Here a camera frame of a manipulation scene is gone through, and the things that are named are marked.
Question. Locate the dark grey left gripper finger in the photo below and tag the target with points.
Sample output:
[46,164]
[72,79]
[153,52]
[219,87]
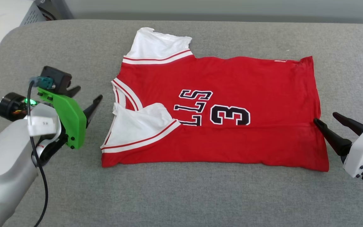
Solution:
[91,110]
[74,91]

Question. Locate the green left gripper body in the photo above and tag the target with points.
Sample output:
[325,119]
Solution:
[72,123]

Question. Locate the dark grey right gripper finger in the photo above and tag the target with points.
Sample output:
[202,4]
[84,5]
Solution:
[353,124]
[336,140]

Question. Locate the red and white basketball jersey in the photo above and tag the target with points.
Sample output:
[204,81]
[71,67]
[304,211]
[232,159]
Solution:
[232,142]

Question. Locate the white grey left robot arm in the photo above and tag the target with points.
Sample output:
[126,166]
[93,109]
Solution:
[2,170]

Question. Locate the grey vented metal box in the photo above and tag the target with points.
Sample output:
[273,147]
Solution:
[54,9]

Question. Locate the grey fabric sofa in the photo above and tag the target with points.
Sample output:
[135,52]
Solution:
[181,195]

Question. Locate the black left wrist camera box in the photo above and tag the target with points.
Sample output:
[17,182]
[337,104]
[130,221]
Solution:
[57,78]

